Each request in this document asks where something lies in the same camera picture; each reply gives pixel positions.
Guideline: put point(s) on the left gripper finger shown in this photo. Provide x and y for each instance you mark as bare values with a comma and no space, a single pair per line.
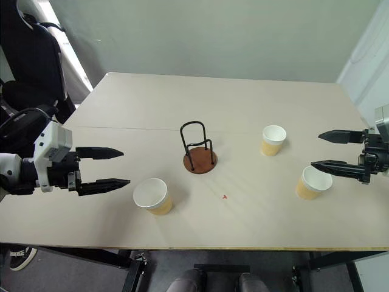
103,185
97,153

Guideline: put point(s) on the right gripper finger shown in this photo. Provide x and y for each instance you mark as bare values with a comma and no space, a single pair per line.
340,168
343,136

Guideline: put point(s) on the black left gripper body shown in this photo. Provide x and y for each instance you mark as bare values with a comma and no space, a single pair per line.
60,176

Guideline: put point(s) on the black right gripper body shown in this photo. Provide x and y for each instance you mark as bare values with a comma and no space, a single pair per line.
377,155

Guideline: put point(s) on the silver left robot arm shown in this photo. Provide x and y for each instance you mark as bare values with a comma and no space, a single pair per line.
10,170

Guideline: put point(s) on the yellow paper cup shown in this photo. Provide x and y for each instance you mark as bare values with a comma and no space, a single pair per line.
314,182
152,194
273,138

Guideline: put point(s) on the black and white sneaker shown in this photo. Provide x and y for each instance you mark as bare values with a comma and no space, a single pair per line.
19,257

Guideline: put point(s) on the black office chair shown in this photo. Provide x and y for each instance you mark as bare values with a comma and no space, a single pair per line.
30,61

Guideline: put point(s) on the dark rounded shape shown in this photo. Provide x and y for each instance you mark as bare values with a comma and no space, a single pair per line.
187,281

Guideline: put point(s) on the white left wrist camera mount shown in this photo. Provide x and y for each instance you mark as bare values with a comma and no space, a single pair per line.
45,143

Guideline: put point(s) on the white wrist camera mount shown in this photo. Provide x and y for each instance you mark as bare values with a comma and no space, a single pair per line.
382,118
45,143

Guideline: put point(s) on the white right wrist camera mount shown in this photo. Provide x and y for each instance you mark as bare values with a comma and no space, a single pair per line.
382,118

